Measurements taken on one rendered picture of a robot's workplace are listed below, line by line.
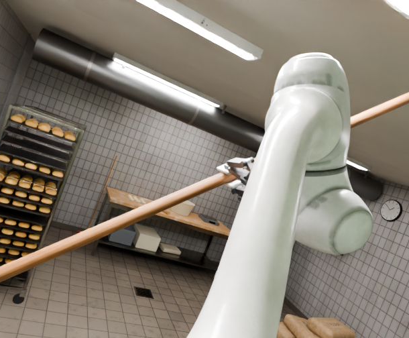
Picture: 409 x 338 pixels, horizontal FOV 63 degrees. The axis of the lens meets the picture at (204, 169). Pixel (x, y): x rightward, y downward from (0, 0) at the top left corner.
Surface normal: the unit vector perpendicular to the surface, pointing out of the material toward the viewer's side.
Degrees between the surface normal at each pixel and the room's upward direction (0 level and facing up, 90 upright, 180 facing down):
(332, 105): 78
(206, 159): 90
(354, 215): 87
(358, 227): 87
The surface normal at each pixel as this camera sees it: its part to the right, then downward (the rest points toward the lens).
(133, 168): 0.34, 0.18
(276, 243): 0.38, -0.46
